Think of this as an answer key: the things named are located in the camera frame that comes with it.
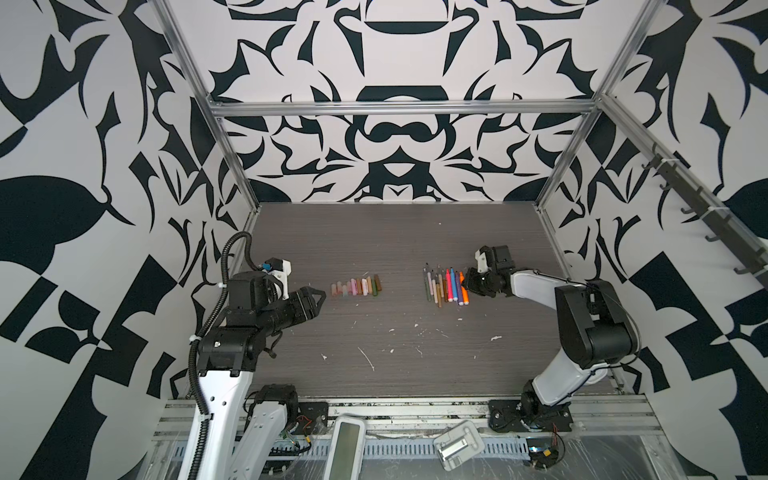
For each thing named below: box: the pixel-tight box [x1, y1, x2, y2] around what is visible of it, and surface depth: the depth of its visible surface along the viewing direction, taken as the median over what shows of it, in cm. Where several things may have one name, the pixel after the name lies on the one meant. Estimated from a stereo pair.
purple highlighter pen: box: [455, 270, 464, 306], surface depth 96 cm
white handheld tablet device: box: [325, 415, 366, 480], surface depth 68 cm
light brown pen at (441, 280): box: [437, 264, 444, 298], surface depth 101 cm
